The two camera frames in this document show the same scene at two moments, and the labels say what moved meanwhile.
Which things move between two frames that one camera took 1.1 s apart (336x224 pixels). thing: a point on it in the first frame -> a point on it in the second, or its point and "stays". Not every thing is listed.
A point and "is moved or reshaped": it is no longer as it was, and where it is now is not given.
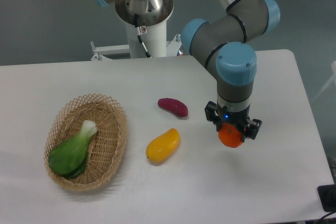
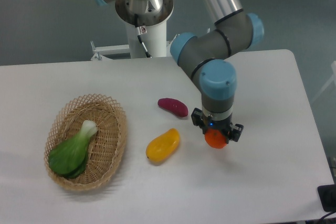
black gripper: x=219 y=116 -> x=205 y=123
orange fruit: x=230 y=136 is moved or reshaped
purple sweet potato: x=174 y=106 stays
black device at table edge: x=327 y=194 stays
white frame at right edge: x=333 y=67 stays
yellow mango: x=163 y=147 stays
